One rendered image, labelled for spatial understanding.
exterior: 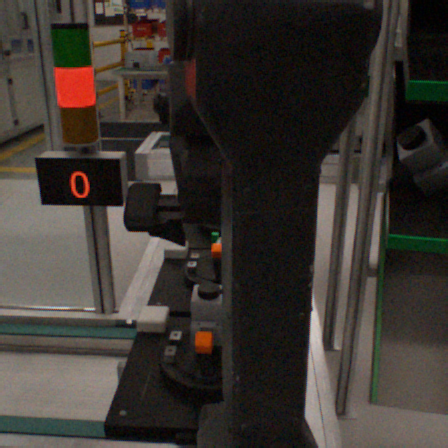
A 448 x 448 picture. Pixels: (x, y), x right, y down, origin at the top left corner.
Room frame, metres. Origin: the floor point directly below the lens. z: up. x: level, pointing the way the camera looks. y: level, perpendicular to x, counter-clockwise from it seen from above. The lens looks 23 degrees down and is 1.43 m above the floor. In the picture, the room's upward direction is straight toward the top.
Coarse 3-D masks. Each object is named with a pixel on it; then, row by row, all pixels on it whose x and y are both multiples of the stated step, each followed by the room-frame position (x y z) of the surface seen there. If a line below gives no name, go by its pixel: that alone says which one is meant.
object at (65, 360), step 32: (0, 320) 0.72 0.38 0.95; (32, 320) 0.72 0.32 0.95; (64, 320) 0.72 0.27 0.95; (96, 320) 0.71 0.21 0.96; (0, 352) 0.68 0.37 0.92; (32, 352) 0.69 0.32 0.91; (64, 352) 0.68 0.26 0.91; (96, 352) 0.68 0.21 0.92; (128, 352) 0.68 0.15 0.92; (0, 384) 0.60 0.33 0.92; (32, 384) 0.60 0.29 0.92; (64, 384) 0.60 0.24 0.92; (96, 384) 0.60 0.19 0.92; (0, 416) 0.50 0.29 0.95; (32, 416) 0.50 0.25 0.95; (64, 416) 0.54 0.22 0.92; (96, 416) 0.54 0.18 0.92
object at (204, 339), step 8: (208, 328) 0.53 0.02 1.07; (200, 336) 0.51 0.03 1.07; (208, 336) 0.51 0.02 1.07; (200, 344) 0.50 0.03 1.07; (208, 344) 0.50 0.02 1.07; (200, 352) 0.50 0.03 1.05; (208, 352) 0.50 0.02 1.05; (200, 360) 0.51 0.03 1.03; (208, 360) 0.51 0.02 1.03; (200, 368) 0.52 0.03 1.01; (208, 368) 0.52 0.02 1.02
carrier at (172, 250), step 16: (176, 256) 0.92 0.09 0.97; (192, 256) 0.85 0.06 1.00; (208, 256) 0.89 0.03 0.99; (160, 272) 0.86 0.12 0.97; (176, 272) 0.86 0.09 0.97; (192, 272) 0.81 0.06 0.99; (208, 272) 0.82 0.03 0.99; (160, 288) 0.80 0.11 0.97; (176, 288) 0.80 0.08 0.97; (192, 288) 0.79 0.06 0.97; (160, 304) 0.74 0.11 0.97; (176, 304) 0.74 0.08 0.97
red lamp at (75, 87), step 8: (56, 72) 0.69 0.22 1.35; (64, 72) 0.69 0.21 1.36; (72, 72) 0.69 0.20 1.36; (80, 72) 0.69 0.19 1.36; (88, 72) 0.70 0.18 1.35; (56, 80) 0.70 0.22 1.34; (64, 80) 0.69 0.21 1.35; (72, 80) 0.69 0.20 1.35; (80, 80) 0.69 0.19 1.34; (88, 80) 0.70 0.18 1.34; (64, 88) 0.69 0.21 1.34; (72, 88) 0.69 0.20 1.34; (80, 88) 0.69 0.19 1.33; (88, 88) 0.70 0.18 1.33; (64, 96) 0.69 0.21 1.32; (72, 96) 0.68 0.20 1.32; (80, 96) 0.69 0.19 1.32; (88, 96) 0.70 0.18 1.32; (64, 104) 0.69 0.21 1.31; (72, 104) 0.68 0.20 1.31; (80, 104) 0.69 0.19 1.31; (88, 104) 0.69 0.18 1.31
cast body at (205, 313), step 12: (204, 288) 0.58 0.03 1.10; (216, 288) 0.58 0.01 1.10; (192, 300) 0.57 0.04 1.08; (204, 300) 0.57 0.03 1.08; (216, 300) 0.57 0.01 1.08; (192, 312) 0.56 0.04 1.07; (204, 312) 0.56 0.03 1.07; (216, 312) 0.56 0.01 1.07; (192, 324) 0.56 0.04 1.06; (204, 324) 0.56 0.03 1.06; (216, 324) 0.56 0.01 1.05; (192, 336) 0.55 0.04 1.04; (216, 336) 0.55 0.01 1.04
